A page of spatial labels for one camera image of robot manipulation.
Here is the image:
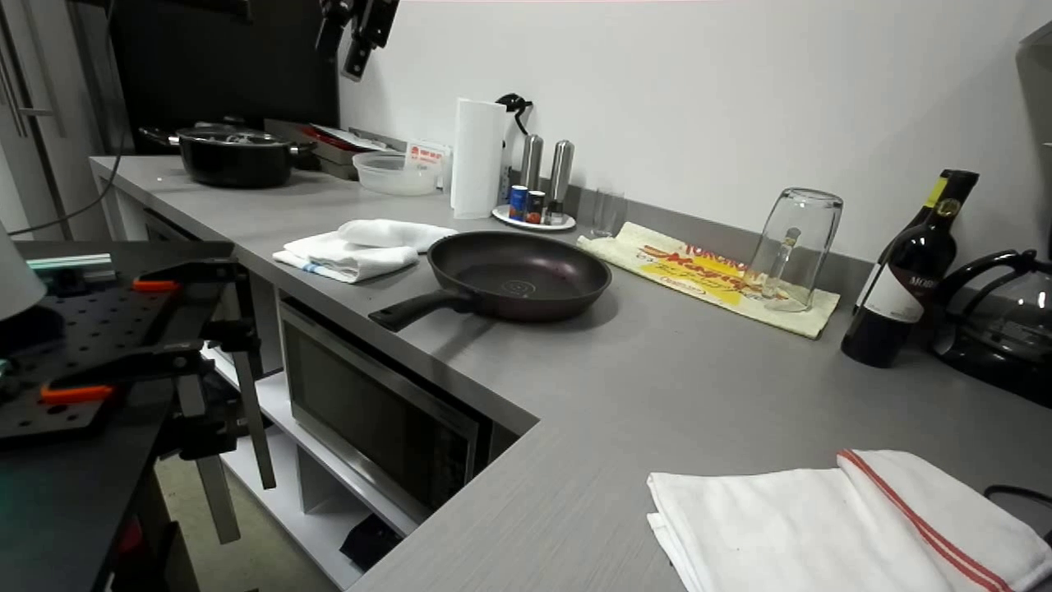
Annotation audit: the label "steel shaker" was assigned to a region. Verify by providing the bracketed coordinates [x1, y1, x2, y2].
[544, 139, 577, 212]
[517, 132, 544, 192]

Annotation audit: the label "white round plate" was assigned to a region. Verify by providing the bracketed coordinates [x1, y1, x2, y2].
[487, 200, 581, 238]

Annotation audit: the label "black monitor screen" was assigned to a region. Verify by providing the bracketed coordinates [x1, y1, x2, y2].
[107, 0, 343, 141]

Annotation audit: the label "black power cord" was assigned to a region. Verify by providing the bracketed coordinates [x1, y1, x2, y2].
[982, 483, 1052, 512]

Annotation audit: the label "clear plastic container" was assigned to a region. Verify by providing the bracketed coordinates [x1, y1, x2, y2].
[353, 148, 441, 196]

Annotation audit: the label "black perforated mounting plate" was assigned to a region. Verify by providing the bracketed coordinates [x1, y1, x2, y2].
[0, 286, 240, 441]

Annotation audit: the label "upturned clear drinking glass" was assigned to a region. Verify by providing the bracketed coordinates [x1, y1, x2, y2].
[746, 183, 849, 317]

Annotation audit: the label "black cooking pot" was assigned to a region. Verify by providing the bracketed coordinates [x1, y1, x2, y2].
[162, 120, 298, 192]

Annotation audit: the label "wine bottle yellow foil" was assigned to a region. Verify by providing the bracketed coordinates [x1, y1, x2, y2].
[838, 165, 982, 373]

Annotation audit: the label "white cloth blue stripes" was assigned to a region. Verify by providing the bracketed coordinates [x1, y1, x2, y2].
[271, 228, 424, 291]

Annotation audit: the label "glass coffee carafe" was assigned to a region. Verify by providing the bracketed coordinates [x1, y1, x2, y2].
[924, 247, 1052, 410]

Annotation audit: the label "steel built-in microwave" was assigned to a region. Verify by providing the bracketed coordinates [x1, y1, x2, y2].
[277, 300, 496, 526]

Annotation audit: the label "white towel red stripe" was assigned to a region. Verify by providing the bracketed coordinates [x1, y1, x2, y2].
[645, 448, 1052, 592]

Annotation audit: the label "white red carton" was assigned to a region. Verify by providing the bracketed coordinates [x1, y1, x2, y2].
[401, 139, 455, 192]

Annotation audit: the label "aluminium rail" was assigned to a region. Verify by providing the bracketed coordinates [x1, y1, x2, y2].
[15, 251, 118, 276]

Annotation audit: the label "black frying pan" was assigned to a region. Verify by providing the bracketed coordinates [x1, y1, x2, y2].
[368, 228, 616, 335]

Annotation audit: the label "plain white cloth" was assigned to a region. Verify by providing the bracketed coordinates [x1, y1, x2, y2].
[334, 218, 460, 256]

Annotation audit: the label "flat stacked boxes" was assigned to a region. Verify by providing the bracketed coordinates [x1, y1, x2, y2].
[294, 121, 409, 182]

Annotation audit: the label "small clear glass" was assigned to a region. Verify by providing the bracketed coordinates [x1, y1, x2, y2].
[576, 187, 630, 245]

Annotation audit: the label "black clamp orange handle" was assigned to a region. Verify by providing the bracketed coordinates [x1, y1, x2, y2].
[28, 340, 245, 551]
[127, 259, 279, 495]

